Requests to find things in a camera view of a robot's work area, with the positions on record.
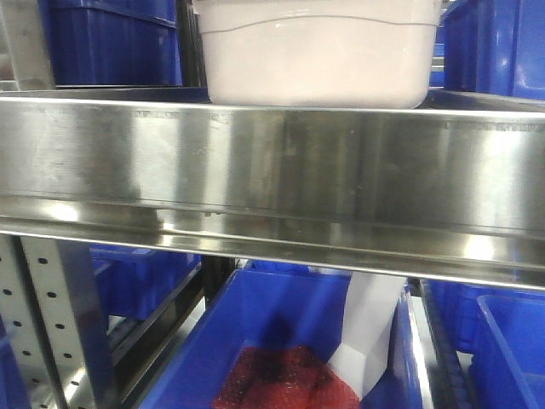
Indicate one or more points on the stainless steel shelf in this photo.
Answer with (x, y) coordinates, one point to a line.
(450, 190)

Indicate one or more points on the blue bin centre lower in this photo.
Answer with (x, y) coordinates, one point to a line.
(279, 310)

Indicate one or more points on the blue bin lower right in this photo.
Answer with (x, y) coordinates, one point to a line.
(503, 331)

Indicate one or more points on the white lidded plastic bin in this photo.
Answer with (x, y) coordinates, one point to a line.
(346, 54)

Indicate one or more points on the blue bin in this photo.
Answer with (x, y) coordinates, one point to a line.
(503, 331)
(495, 47)
(279, 310)
(133, 282)
(112, 42)

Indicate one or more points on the perforated steel shelf upright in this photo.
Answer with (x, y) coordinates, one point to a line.
(41, 317)

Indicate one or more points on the blue bin upper left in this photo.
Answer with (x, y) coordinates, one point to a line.
(112, 42)

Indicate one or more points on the white paper sheet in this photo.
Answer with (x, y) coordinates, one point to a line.
(361, 356)

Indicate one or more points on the blue bin lower left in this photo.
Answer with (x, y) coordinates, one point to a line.
(133, 282)

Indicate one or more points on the blue bin upper right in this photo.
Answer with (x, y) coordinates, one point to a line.
(495, 47)

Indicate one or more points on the red mesh bag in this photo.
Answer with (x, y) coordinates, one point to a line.
(290, 378)

